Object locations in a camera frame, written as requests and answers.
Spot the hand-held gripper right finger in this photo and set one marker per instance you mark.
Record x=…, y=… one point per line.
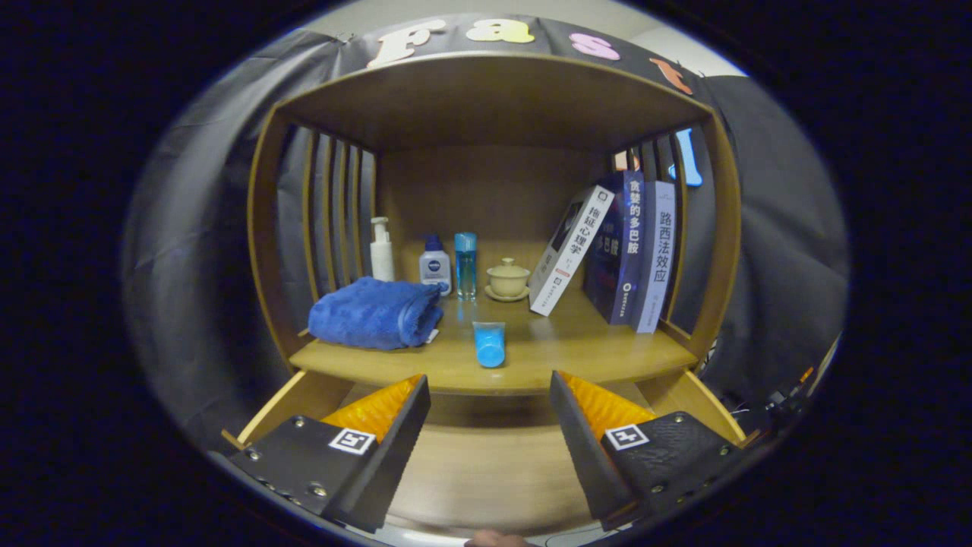
x=581, y=448

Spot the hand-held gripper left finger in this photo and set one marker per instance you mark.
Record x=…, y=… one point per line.
x=396, y=448

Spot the wooden drawer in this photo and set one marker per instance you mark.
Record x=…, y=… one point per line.
x=486, y=471

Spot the small blue tube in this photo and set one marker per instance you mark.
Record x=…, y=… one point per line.
x=490, y=349

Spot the wooden countertop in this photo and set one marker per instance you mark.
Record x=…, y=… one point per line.
x=547, y=349

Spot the wooden cabinet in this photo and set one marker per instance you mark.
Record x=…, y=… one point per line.
x=486, y=190

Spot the blue folded towel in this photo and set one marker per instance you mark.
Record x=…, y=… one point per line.
x=372, y=315

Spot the white bottle blue cap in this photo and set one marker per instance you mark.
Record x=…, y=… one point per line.
x=435, y=272

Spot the beige lidded teacup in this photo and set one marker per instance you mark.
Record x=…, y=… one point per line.
x=507, y=281

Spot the white book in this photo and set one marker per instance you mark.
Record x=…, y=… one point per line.
x=569, y=258

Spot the white pump bottle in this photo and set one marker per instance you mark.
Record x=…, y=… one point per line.
x=382, y=258

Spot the blue translucent bottle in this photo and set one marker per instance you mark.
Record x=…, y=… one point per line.
x=465, y=266

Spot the dark blue book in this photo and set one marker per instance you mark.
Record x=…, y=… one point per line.
x=626, y=251

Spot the pale blue book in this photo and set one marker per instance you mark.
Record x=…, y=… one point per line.
x=661, y=251

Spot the black backdrop cloth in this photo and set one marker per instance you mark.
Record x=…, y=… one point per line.
x=190, y=228

